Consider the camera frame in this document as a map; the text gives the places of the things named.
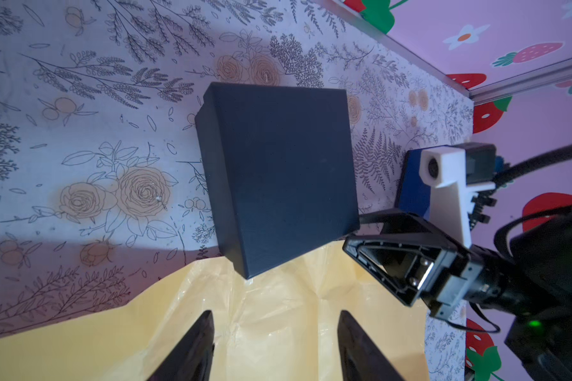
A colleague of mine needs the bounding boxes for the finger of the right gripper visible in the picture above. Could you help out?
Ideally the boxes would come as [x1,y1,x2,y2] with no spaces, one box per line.
[343,209,458,306]

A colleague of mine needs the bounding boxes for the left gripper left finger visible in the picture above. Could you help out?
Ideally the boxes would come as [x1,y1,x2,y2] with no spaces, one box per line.
[148,311,215,381]

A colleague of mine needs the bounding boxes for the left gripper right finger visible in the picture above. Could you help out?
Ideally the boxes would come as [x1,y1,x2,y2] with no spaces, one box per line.
[337,311,405,381]

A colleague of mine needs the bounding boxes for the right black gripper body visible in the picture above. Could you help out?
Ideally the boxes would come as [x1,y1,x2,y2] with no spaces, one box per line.
[426,245,553,319]

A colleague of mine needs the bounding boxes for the orange yellow wrapping paper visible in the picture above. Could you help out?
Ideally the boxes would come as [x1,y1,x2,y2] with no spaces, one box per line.
[0,241,429,380]

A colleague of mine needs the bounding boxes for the dark navy gift box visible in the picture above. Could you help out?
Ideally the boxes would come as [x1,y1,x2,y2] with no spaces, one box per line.
[195,82,360,279]

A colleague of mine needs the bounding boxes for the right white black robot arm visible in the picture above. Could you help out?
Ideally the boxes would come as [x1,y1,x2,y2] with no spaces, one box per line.
[343,206,572,380]

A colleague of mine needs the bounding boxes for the blue tape dispenser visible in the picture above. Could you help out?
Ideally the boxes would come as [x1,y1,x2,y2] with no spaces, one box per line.
[395,142,510,220]

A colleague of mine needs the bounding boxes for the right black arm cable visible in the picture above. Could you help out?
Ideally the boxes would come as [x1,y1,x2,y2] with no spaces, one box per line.
[490,140,572,189]

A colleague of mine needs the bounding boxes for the right aluminium corner post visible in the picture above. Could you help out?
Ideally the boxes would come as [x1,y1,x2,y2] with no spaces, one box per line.
[469,53,572,106]

